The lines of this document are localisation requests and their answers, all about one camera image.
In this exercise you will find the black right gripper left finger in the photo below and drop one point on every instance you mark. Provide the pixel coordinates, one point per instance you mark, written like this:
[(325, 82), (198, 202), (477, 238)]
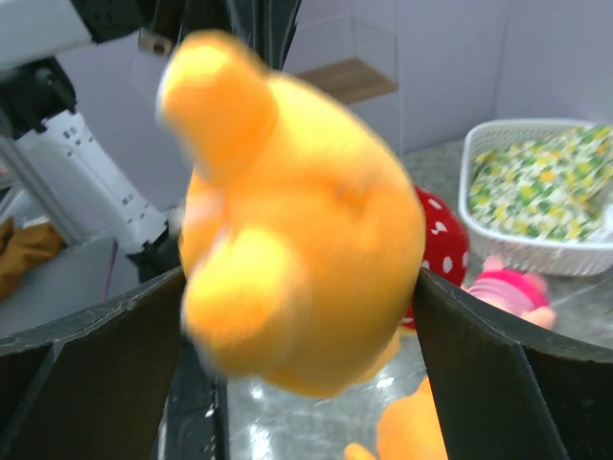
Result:
[(92, 385)]

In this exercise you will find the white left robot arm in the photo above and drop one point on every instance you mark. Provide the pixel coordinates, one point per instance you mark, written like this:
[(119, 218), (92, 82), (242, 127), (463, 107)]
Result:
[(39, 104)]

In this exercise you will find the black-haired doll face-up plush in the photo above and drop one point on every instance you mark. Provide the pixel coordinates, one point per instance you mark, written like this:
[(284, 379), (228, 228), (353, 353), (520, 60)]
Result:
[(524, 295)]

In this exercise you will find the lemon print cloth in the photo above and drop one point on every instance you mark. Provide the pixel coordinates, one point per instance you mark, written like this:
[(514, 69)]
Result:
[(546, 188)]

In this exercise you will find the yellow bear plush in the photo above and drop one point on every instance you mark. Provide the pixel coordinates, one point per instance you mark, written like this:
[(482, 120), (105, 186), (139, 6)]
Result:
[(408, 429), (303, 236)]

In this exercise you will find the white perforated plastic basket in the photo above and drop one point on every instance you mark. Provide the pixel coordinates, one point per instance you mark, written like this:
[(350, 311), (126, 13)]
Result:
[(584, 258)]

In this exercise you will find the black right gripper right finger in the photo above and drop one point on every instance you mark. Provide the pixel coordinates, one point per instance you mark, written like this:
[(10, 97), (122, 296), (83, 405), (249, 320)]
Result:
[(507, 389)]

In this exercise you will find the white cloth in basket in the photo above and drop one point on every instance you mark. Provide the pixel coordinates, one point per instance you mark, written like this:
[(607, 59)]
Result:
[(604, 234)]

